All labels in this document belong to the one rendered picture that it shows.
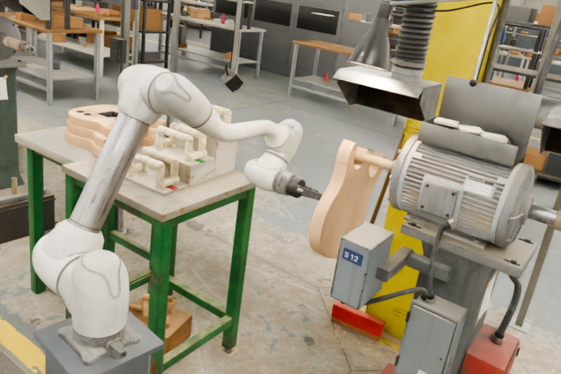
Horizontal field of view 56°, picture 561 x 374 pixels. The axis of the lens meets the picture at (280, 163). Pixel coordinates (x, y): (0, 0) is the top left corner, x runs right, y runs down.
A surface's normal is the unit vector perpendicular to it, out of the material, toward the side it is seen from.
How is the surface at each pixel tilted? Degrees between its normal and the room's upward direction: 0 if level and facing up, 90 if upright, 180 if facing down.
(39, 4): 90
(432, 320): 90
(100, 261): 6
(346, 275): 90
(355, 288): 90
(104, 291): 75
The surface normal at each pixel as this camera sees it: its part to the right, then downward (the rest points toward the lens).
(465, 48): -0.57, 0.20
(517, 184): -0.29, -0.56
